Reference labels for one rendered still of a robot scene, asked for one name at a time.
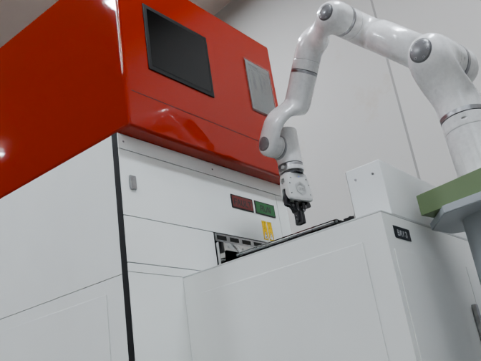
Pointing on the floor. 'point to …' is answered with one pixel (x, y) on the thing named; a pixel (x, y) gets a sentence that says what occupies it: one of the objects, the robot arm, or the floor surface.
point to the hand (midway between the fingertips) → (300, 218)
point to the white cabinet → (342, 299)
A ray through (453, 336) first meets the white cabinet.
